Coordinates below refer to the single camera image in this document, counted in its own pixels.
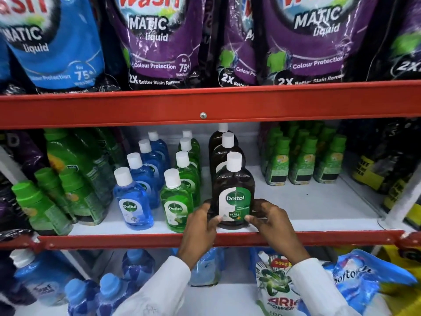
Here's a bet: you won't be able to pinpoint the white shelf board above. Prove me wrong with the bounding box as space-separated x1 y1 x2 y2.
67 135 385 236

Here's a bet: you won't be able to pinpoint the narrow red shelf rail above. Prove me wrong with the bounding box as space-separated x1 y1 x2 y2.
0 229 421 253

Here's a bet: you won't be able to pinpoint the blue liquid detergent pouch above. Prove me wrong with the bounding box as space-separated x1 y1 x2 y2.
0 0 106 93

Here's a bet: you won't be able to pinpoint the white green detergent powder bag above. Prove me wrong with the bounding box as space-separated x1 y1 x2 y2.
255 251 311 316

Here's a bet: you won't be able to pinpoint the blue cap softener bottle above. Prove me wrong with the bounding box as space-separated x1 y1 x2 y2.
96 272 139 316
121 249 156 287
64 278 100 316

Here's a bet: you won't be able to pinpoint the large blue fabric softener bottle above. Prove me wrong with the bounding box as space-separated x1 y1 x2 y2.
9 249 77 307

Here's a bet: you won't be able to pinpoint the green disinfectant bottle white cap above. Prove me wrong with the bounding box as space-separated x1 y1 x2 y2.
160 168 194 233
174 151 201 208
182 129 201 152
179 137 201 172

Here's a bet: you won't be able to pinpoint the group of large green bottles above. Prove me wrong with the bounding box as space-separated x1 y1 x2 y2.
11 127 127 236

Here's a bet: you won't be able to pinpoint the purple liquid detergent pouch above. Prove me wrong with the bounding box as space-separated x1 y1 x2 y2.
366 0 421 81
216 0 261 88
105 0 212 91
257 0 379 86

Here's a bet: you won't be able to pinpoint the blue disinfectant bottle white cap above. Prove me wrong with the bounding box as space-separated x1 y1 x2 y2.
126 152 162 210
112 167 155 231
138 139 167 183
148 130 171 169

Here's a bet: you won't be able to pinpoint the wide red shelf rail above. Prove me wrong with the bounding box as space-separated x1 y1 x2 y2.
0 79 421 131

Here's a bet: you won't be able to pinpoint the group of small green bottles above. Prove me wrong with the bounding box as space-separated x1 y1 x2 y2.
259 121 348 187

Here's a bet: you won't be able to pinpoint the brown disinfectant bottle white cap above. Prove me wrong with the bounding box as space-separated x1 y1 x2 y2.
211 151 256 230
209 132 246 181
209 123 238 153

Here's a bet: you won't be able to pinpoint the white shelf bracket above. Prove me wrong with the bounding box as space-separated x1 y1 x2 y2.
378 174 421 231

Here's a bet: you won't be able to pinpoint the person's left forearm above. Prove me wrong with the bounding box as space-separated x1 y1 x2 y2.
112 255 192 316

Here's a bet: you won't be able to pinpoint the person's right hand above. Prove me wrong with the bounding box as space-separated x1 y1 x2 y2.
245 199 312 266

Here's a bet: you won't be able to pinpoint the yellow pouch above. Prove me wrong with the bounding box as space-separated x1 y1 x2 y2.
370 245 421 316

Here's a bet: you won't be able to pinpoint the person's right forearm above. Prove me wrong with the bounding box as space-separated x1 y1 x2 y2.
289 258 362 316

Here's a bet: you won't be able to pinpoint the blue fabric softener pouch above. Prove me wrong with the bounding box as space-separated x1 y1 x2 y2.
322 249 419 316

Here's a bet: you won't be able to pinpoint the black and yellow pouches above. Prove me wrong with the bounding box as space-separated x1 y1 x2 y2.
349 118 421 228

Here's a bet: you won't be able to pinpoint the light blue refill pouch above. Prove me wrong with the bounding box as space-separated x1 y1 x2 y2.
171 247 226 287

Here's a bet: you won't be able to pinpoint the person's left hand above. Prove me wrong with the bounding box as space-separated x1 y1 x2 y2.
177 200 223 270

